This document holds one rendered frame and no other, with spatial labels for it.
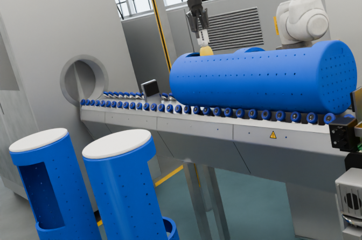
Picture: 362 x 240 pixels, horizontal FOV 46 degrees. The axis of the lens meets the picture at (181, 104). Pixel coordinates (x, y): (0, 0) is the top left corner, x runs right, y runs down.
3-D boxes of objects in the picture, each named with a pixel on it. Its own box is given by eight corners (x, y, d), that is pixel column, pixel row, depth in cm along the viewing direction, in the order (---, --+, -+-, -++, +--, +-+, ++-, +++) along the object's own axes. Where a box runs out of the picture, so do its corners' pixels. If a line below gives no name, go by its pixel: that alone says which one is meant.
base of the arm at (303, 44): (285, 48, 248) (284, 38, 247) (321, 44, 232) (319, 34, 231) (268, 57, 237) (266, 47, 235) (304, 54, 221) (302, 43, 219)
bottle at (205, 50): (212, 80, 220) (204, 45, 216) (202, 80, 225) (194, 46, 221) (221, 76, 225) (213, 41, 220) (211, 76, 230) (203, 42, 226)
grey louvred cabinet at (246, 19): (171, 131, 528) (141, 15, 495) (346, 137, 384) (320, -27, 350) (141, 149, 490) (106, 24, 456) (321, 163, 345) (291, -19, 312)
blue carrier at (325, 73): (211, 101, 241) (206, 50, 237) (360, 107, 173) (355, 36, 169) (172, 110, 223) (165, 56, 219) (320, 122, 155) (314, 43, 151)
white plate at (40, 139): (26, 134, 222) (27, 136, 222) (-3, 153, 195) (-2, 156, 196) (75, 124, 216) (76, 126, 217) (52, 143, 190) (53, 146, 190)
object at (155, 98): (159, 103, 268) (153, 79, 265) (163, 103, 265) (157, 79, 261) (146, 108, 262) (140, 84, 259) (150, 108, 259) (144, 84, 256)
